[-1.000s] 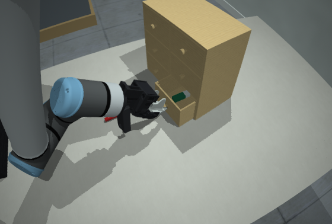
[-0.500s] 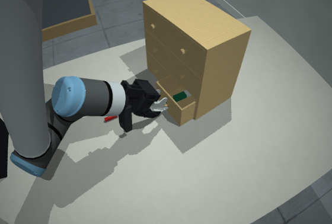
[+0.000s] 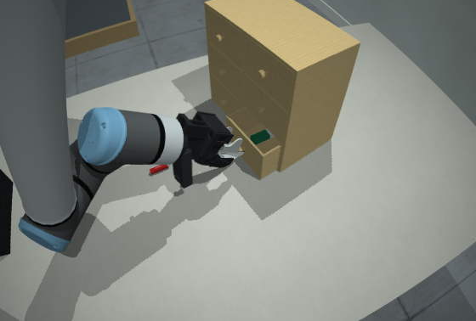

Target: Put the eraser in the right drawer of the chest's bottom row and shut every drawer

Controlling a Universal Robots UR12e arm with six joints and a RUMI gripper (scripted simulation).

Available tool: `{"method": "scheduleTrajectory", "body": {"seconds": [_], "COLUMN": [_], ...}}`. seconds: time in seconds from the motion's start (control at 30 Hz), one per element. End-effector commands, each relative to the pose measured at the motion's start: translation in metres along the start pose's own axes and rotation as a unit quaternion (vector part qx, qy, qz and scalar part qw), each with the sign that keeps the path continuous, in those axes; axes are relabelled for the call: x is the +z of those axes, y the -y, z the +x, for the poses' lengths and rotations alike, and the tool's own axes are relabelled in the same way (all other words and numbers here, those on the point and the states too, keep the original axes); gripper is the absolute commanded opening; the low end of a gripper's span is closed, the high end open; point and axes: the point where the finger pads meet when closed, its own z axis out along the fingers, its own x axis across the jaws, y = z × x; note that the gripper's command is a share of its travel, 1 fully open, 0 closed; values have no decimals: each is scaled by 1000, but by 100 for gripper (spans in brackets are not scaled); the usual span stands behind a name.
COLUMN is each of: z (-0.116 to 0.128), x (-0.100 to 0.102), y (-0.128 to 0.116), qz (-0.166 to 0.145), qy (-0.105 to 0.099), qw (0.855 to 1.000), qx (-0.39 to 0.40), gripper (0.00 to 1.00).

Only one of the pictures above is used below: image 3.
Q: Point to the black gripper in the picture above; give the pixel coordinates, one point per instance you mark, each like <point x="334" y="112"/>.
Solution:
<point x="210" y="140"/>

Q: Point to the brown wooden drawer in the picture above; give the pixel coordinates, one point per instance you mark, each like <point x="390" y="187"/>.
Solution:
<point x="228" y="38"/>
<point x="229" y="102"/>
<point x="275" y="76"/>
<point x="230" y="74"/>
<point x="272" y="114"/>
<point x="264" y="158"/>

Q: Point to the tan chest of drawers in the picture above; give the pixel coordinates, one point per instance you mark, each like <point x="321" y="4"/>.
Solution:
<point x="321" y="55"/>

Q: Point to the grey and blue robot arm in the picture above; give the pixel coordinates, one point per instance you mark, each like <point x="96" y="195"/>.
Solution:
<point x="34" y="131"/>

